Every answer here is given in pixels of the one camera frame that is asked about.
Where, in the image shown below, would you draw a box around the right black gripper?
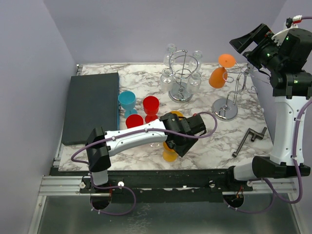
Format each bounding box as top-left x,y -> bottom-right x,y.
231,22 -> 286,72

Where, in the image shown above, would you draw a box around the yellow-orange wine glass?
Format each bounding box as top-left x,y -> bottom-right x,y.
162,142 -> 178,162

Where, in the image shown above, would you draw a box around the clear wine glass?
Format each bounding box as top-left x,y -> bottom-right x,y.
150,142 -> 160,148

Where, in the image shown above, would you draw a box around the red plastic wine glass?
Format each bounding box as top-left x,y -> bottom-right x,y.
125,114 -> 144,129
143,96 -> 160,123

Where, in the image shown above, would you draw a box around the dark orange wine glass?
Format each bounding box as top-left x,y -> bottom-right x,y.
209,54 -> 236,89

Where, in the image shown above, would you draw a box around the blue plastic wine glass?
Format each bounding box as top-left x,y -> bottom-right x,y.
118,91 -> 137,118

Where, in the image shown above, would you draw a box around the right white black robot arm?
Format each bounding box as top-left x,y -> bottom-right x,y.
224,23 -> 312,191

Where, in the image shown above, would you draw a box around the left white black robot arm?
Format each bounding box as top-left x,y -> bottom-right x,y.
86,113 -> 206,193

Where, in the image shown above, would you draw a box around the orange standing plastic wine glass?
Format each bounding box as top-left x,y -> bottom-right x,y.
170,111 -> 184,119

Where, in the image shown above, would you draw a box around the chrome wine glass rack right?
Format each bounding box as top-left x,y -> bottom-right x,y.
212,62 -> 257,121

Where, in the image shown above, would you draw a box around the chrome bottle rack centre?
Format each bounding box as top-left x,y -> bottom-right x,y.
168,49 -> 198,103

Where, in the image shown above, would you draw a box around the clear glass bottle front right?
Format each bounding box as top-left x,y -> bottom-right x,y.
187,72 -> 202,95

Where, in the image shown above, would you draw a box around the clear glass bottle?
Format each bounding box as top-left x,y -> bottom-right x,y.
163,43 -> 177,67
187,72 -> 202,95
188,50 -> 203,72
160,68 -> 174,92

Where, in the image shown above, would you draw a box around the clear glass bottle front left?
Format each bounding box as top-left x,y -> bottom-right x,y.
160,68 -> 174,92

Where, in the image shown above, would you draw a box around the dark metal crank key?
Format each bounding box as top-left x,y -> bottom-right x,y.
231,126 -> 268,158

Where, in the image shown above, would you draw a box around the clear glass bottle back right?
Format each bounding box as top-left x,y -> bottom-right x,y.
188,50 -> 203,72

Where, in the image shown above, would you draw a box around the clear glass bottle back left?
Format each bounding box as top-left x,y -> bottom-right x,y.
163,43 -> 177,67

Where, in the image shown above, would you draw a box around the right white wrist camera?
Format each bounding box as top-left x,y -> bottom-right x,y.
272,15 -> 303,46

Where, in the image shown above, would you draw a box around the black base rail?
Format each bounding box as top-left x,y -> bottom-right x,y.
49,168 -> 253,203

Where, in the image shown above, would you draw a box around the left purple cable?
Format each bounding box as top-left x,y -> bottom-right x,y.
71,111 -> 218,216

